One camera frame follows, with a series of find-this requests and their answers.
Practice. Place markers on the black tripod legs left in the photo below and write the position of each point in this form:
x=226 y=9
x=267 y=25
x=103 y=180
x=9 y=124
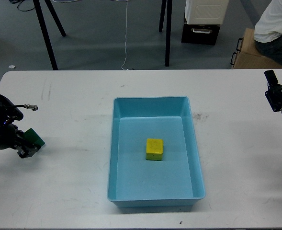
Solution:
x=44 y=30

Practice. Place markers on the white plastic container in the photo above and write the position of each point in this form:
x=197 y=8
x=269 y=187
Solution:
x=203 y=12

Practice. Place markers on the black tripod legs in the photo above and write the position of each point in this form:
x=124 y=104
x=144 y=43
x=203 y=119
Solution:
x=44 y=30
x=166 y=11

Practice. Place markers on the person in white shirt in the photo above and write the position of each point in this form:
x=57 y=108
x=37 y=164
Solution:
x=268 y=32

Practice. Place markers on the light blue plastic box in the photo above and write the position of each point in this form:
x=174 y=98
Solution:
x=177 y=179

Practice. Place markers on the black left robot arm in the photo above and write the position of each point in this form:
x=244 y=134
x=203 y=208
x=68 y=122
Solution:
x=10 y=113

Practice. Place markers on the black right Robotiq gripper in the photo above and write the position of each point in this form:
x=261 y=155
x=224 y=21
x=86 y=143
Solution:
x=274 y=92

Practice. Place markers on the brown cardboard box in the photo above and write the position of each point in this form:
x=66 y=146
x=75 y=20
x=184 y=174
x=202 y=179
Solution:
x=247 y=56

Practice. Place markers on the black storage case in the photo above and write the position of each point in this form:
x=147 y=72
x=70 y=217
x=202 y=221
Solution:
x=203 y=34

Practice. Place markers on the green block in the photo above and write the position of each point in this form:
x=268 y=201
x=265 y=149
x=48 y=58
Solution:
x=31 y=136

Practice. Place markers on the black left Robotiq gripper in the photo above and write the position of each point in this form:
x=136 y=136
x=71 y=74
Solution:
x=9 y=139

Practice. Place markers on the black tripod legs right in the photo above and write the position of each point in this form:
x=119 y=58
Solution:
x=166 y=11

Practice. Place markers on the yellow block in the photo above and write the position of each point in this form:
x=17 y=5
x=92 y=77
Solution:
x=154 y=149

